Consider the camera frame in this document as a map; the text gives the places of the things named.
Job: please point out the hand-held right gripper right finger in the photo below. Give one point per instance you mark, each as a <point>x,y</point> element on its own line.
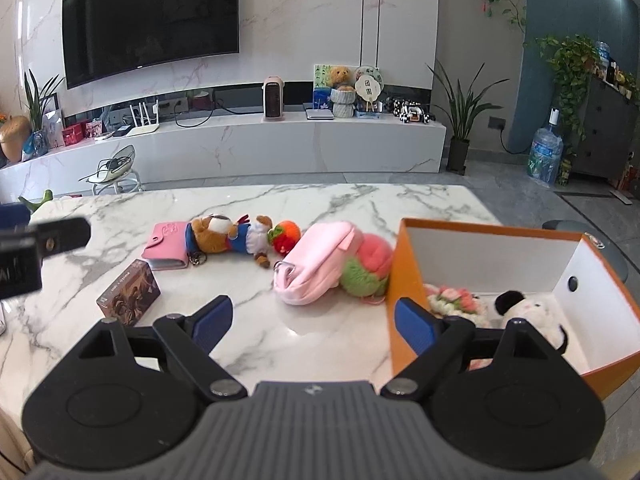
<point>412,322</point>

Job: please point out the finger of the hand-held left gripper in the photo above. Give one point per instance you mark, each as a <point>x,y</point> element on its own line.
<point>62,237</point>
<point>12,217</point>

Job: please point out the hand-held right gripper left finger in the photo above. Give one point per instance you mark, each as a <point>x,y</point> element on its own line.
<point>215,317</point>

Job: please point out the orange cardboard box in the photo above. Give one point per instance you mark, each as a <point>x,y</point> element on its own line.
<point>400,270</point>

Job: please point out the pink green pompom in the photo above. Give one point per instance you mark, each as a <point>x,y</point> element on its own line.
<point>372,260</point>

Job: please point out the brown printed card box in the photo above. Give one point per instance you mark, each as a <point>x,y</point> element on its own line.
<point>127,292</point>

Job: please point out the pink snap wallet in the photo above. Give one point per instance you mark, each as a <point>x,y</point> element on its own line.
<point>162,245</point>

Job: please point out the red orange persimmon plush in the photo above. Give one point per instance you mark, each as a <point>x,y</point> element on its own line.
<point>287,235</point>

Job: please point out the pink mini backpack pouch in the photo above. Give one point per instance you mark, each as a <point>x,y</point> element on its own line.
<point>315,265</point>

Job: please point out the pink crochet flower bunch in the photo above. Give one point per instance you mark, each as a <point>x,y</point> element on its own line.
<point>457,302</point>

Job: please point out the golden round vase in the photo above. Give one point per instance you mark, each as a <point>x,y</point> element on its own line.
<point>14,137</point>

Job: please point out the red gift box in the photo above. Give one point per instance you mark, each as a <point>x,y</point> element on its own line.
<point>74,135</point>

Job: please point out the orchid plant in blue vase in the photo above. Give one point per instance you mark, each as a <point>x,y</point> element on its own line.
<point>37,110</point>

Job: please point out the pink gift box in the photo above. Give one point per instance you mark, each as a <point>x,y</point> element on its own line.
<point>94,129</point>

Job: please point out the black flat device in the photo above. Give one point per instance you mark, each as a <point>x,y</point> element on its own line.
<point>122,132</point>

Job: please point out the white panda plush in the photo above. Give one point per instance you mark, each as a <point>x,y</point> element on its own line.
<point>535,310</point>

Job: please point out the white wifi router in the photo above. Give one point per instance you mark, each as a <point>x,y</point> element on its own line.
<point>142,127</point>

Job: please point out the potted long-leaf plant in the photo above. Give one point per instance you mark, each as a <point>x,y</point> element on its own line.
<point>459,152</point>

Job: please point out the white marble media console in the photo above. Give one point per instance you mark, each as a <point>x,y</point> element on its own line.
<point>280,145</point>

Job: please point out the black white block toy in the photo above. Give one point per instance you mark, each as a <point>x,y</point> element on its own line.
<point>412,112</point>

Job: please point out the blue water jug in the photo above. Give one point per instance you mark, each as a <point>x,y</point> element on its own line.
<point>545,157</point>

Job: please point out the pink white space heater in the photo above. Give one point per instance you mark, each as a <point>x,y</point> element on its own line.
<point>274,100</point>

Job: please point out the silver laptop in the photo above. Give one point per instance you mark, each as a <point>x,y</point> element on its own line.
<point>320,114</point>

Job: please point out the teddy bear in knitted pot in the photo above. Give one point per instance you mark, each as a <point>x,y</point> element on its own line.
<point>342,95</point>

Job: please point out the round white hand fan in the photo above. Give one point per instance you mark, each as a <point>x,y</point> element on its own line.
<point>369,85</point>

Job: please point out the green blue painting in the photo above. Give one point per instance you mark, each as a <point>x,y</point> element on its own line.
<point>321,87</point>

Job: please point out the grey drawer cabinet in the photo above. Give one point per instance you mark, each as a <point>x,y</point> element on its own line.
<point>607,130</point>

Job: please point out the trailing pothos plant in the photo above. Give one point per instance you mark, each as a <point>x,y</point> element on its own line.
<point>570,70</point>

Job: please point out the black wall socket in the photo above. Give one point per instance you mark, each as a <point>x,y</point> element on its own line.
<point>496,123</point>

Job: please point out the black wall television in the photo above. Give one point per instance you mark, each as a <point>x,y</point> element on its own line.
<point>150,15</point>

